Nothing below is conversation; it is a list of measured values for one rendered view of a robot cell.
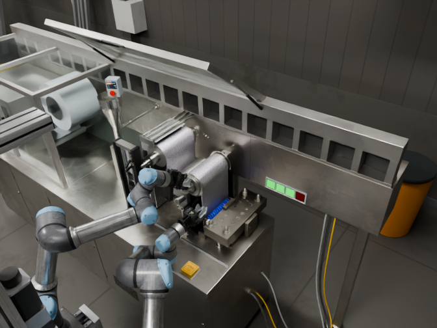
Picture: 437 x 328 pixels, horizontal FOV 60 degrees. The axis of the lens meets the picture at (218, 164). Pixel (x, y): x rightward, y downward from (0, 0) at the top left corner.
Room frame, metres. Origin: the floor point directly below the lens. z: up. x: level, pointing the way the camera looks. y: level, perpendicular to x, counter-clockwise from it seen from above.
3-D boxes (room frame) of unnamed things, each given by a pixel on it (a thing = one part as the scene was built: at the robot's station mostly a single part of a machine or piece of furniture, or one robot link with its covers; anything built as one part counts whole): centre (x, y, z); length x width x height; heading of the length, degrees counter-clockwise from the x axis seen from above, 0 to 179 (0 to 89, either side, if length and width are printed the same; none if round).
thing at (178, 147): (1.74, 0.17, 1.16); 0.39 x 0.23 x 0.51; 52
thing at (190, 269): (1.28, 0.17, 0.91); 0.07 x 0.07 x 0.02; 52
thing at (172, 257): (1.31, 0.28, 1.01); 0.11 x 0.08 x 0.11; 88
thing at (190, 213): (1.43, 0.17, 1.12); 0.12 x 0.08 x 0.09; 142
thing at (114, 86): (1.92, 0.56, 1.66); 0.07 x 0.07 x 0.10; 78
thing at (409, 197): (2.44, -1.54, 0.33); 0.44 x 0.42 x 0.67; 142
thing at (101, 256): (2.18, 0.85, 0.43); 2.52 x 0.64 x 0.86; 52
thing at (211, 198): (1.62, 0.02, 1.11); 0.23 x 0.01 x 0.18; 142
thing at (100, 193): (2.17, 0.86, 0.88); 2.52 x 0.66 x 0.04; 52
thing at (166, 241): (1.31, 0.27, 1.11); 0.11 x 0.08 x 0.09; 142
